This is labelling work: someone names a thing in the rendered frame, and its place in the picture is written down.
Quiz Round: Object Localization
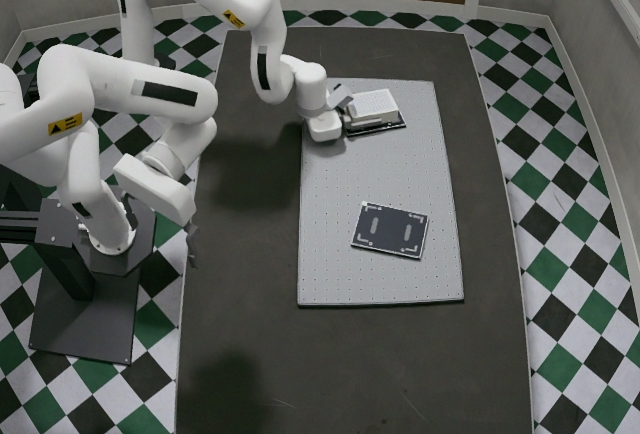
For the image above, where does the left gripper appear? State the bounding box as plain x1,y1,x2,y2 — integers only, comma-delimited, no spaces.
297,106,382,142

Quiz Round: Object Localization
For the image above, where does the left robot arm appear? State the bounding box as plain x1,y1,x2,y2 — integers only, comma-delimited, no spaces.
117,0,354,117

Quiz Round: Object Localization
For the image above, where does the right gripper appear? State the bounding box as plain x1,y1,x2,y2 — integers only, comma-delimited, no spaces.
113,154,201,270

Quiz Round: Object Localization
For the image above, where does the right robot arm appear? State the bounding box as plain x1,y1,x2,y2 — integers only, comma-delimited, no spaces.
0,44,218,255

